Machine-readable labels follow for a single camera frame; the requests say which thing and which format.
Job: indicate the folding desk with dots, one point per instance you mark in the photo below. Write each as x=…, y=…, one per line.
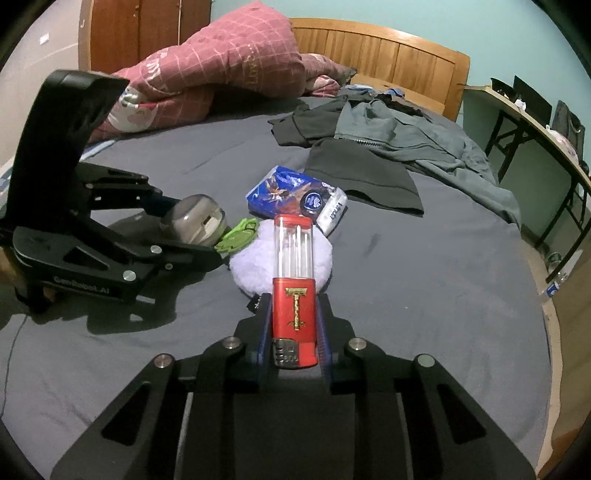
x=531, y=121

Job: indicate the black shorts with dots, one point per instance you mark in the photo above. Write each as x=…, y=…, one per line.
x=364, y=170

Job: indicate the pink checked blanket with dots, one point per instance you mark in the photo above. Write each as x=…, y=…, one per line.
x=207, y=60

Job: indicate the beige wardrobe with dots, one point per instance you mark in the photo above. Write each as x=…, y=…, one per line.
x=572, y=369

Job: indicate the white plastic bag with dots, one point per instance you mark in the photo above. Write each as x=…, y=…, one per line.
x=565, y=143

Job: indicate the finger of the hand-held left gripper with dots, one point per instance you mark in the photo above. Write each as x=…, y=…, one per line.
x=184, y=258
x=124, y=191

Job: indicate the wooden headboard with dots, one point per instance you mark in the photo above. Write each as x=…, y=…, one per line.
x=392, y=55

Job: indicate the grey round jar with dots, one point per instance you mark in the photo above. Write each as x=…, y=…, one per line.
x=194, y=219

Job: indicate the grey jacket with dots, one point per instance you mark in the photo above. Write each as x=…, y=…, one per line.
x=415, y=134

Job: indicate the black shirt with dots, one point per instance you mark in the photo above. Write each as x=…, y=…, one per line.
x=300, y=129

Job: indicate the clear plastic bottle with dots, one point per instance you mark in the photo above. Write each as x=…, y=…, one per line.
x=556, y=286
x=553, y=262

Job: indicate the black bag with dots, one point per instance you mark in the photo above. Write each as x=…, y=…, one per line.
x=568, y=122

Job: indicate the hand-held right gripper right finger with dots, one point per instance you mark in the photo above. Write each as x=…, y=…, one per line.
x=324, y=341

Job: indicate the blue snack packet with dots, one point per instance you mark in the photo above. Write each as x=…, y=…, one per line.
x=286, y=189

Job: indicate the black laptop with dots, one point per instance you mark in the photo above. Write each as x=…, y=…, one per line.
x=531, y=99

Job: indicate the white fluffy puff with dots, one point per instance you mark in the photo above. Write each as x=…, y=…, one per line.
x=251, y=267

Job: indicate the blue cloth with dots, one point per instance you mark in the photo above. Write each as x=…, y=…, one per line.
x=392, y=91

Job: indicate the wooden wardrobe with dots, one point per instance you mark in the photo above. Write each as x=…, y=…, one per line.
x=138, y=32

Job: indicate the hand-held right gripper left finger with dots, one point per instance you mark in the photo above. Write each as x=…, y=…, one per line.
x=264, y=341

